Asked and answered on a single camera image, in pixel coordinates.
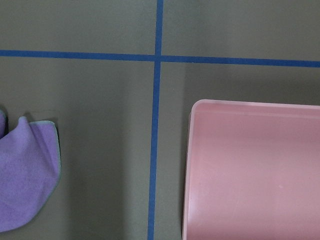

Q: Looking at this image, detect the pink plastic bin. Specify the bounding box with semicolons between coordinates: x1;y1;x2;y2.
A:
182;99;320;240

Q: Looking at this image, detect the purple microfiber cloth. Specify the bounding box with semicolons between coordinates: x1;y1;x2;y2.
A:
0;111;61;233

